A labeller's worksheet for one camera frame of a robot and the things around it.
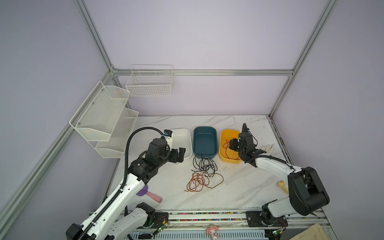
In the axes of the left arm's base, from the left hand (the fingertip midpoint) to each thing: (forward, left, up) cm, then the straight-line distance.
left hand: (175, 149), depth 74 cm
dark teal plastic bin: (+19, -17, -20) cm, 32 cm away
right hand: (+14, -32, -10) cm, 36 cm away
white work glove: (+14, -60, -21) cm, 66 cm away
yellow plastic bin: (+10, -31, -22) cm, 40 cm away
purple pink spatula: (-14, +18, -23) cm, 32 cm away
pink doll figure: (-32, -18, -19) cm, 42 cm away
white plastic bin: (+21, 0, -19) cm, 28 cm away
